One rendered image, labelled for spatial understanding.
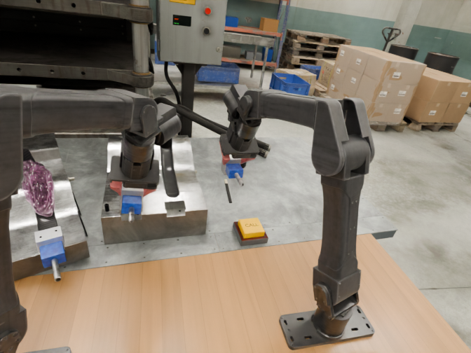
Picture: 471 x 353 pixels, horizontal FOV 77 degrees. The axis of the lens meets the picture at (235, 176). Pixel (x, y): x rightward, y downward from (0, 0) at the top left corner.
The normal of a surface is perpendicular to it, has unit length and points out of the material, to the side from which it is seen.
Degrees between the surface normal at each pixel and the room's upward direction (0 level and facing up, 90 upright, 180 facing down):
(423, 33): 90
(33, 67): 90
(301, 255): 0
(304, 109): 88
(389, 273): 0
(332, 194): 99
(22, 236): 0
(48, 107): 89
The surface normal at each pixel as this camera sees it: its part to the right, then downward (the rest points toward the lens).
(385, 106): 0.20, 0.45
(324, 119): -0.85, 0.18
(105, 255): 0.13, -0.84
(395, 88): 0.19, 0.66
